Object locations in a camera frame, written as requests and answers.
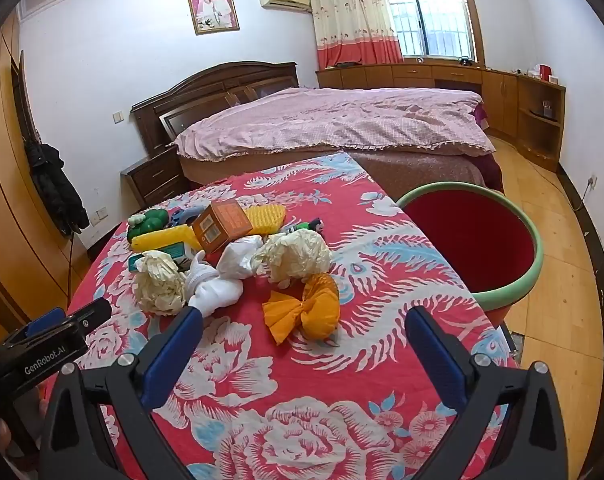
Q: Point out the red bin with green rim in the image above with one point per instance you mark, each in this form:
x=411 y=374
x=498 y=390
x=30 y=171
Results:
x=462 y=240

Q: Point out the orange cardboard box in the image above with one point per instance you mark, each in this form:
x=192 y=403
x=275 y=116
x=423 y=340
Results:
x=222 y=225

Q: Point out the wooden corner shelf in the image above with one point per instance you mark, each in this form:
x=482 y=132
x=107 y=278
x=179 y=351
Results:
x=532 y=130

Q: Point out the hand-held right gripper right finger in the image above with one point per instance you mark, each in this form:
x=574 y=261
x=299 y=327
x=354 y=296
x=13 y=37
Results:
x=437 y=355

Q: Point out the cream and red curtain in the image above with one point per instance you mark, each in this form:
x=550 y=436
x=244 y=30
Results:
x=352 y=20

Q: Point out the framed wall photo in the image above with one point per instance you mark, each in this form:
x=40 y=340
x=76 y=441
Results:
x=212 y=10

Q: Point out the white wall socket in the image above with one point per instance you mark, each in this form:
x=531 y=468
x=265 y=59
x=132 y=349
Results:
x=591 y=182

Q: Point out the white paper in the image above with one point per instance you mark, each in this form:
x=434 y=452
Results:
x=239 y=257

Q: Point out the white cloth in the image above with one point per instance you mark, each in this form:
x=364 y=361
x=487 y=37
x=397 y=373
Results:
x=214 y=290

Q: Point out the dark wooden headboard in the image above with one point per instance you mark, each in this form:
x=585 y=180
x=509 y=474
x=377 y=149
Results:
x=197 y=95

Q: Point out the cream paper ball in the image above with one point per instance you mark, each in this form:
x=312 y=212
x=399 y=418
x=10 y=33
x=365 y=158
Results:
x=157 y=285
x=297 y=255

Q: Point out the small shelf ornament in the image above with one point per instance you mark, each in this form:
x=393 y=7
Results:
x=548 y=108

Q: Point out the small green toy bottle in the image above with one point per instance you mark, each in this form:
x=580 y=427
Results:
x=309 y=226

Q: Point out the barred window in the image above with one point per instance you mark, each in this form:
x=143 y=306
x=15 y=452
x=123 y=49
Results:
x=432 y=15

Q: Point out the black hanging jacket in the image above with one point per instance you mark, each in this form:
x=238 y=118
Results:
x=57 y=185

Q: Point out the wooden window cabinet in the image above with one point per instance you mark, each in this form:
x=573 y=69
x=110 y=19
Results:
x=407 y=77

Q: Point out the small teal white box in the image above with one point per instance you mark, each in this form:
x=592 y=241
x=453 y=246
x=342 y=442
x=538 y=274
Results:
x=174 y=251

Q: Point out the wall air conditioner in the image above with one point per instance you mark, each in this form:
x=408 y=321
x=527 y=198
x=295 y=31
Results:
x=284 y=0

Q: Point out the light wooden wardrobe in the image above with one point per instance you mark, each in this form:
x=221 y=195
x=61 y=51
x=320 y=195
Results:
x=7 y=185

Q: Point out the pink checked quilt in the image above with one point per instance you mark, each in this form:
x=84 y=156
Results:
x=332 y=120

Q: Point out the red floral tablecloth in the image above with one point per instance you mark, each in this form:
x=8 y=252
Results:
x=382 y=270

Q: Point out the blue plastic item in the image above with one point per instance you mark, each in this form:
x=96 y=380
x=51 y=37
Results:
x=184 y=216

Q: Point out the maroon cloth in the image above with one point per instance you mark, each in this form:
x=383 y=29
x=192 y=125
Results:
x=480 y=114

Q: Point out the green plastic toy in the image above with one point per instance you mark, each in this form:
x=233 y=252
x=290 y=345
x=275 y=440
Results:
x=152 y=220

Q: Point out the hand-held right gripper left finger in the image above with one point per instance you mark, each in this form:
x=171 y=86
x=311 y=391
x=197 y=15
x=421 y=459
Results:
x=168 y=355

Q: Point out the brown bed base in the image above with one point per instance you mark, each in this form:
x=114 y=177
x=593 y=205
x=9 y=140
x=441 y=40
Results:
x=422 y=170

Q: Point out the small red box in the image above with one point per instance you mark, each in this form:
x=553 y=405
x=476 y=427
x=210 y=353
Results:
x=545 y=72

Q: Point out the orange knotted cloth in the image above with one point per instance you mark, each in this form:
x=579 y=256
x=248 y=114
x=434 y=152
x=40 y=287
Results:
x=322 y=310

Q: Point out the dark wooden nightstand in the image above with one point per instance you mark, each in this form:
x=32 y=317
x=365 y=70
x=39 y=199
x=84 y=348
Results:
x=154 y=177

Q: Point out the black item on windowsill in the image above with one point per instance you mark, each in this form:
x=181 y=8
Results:
x=466 y=60

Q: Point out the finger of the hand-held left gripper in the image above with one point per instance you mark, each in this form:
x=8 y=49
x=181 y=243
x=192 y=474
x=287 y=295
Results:
x=84 y=316

